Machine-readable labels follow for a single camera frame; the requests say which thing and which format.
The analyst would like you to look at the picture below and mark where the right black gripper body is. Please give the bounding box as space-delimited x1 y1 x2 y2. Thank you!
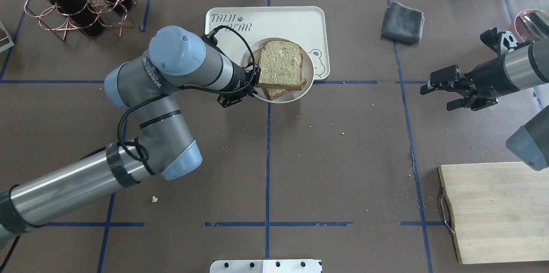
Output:
459 58 510 108

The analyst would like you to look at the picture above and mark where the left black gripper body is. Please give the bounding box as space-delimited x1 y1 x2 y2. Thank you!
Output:
217 64 261 107

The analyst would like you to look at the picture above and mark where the white round plate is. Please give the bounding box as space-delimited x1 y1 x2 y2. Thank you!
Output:
238 37 314 103

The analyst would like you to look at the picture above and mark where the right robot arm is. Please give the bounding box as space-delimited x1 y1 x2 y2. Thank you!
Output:
420 39 549 171

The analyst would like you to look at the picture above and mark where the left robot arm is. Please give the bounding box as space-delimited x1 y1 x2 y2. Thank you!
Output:
0 25 260 246

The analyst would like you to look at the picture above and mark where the cream bear tray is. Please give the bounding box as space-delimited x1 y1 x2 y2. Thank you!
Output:
204 6 331 80

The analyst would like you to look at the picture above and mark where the pink bowl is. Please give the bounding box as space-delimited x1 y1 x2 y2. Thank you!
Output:
510 9 548 42

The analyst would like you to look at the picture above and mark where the metal scoop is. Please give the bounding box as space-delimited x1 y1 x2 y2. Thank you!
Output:
520 10 549 40

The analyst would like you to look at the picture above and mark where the grey folded cloth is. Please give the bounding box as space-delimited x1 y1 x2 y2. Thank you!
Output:
381 1 424 44

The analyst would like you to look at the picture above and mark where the wooden cutting board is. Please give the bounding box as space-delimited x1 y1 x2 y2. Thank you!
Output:
438 162 549 265

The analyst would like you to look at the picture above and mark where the copper wire bottle rack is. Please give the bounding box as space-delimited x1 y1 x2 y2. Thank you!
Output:
24 0 138 42

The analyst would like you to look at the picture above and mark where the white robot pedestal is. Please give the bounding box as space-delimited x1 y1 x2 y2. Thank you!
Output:
209 259 323 273

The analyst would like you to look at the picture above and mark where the white wire cup rack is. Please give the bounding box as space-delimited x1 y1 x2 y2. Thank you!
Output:
0 21 14 53

